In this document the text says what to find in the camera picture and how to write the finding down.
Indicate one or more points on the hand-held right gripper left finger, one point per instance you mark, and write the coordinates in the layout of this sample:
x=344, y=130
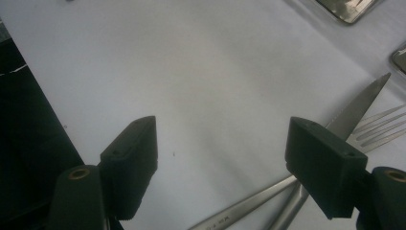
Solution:
x=130, y=169

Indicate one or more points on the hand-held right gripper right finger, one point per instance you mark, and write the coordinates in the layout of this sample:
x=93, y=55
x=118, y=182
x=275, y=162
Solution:
x=325, y=166

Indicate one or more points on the steel fork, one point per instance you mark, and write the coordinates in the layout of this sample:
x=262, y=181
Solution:
x=359, y=143

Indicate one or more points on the steel table knife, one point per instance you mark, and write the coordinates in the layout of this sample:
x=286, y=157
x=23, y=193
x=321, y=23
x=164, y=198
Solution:
x=360, y=102

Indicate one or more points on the smoky clear plastic bin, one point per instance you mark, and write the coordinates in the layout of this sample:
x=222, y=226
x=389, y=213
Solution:
x=400, y=60
x=348, y=9

